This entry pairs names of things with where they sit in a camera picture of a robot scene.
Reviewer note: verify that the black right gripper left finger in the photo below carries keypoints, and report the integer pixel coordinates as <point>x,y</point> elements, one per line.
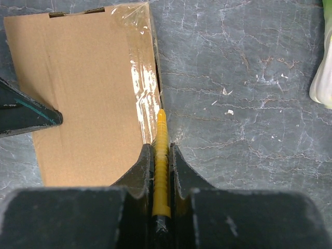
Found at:
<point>84,217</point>

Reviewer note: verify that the green bok choy toy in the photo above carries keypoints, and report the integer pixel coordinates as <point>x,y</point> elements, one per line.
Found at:
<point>320,89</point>

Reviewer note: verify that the yellow utility knife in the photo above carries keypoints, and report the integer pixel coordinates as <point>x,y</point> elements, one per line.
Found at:
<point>161,210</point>

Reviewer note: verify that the brown cardboard express box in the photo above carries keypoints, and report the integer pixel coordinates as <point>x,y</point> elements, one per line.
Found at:
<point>100,70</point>

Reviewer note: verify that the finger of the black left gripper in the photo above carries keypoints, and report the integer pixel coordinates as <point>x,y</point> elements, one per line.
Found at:
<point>22,114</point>

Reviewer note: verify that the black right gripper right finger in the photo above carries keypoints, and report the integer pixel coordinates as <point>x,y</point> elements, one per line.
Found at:
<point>207,217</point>

